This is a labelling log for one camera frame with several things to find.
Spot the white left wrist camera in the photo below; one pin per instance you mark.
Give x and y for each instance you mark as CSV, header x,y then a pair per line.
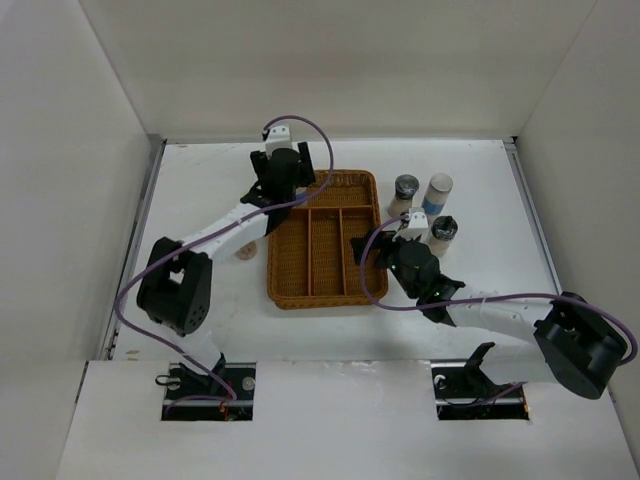
x,y
276,137

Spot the black cap sugar grinder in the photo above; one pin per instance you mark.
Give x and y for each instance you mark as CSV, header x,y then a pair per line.
x,y
405,188

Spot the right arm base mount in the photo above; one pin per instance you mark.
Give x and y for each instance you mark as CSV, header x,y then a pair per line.
x,y
463,392

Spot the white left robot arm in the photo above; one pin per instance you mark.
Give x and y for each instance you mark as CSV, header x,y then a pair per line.
x,y
177,295

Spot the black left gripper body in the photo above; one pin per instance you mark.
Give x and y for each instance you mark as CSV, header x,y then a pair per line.
x,y
302,179

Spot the black knob cap jar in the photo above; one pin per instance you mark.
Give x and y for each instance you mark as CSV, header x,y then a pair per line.
x,y
442,232

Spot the tall blue label bottle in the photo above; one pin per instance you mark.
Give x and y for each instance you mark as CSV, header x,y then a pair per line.
x,y
436,195

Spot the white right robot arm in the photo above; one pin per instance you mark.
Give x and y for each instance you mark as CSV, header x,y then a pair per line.
x,y
564,339

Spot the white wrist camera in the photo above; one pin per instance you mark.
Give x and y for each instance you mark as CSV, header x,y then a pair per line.
x,y
276,137
416,226

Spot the brown wicker divided basket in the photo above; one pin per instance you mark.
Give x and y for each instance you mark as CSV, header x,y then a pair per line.
x,y
310,257

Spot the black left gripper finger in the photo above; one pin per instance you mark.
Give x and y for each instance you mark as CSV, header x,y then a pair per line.
x,y
305,157
259,161

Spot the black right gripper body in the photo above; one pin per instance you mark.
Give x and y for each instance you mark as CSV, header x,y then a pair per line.
x,y
393,261

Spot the pink cap spice bottle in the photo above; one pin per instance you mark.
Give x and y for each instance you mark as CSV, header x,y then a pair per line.
x,y
247,252

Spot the blue label silver cap bottle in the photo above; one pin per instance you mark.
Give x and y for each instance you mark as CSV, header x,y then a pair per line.
x,y
301,199

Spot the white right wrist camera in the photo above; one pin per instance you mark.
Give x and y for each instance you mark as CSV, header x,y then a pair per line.
x,y
416,226

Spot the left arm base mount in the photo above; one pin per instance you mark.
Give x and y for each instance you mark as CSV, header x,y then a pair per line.
x,y
191,397

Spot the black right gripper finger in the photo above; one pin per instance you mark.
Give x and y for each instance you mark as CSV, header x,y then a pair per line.
x,y
391,237
361,249

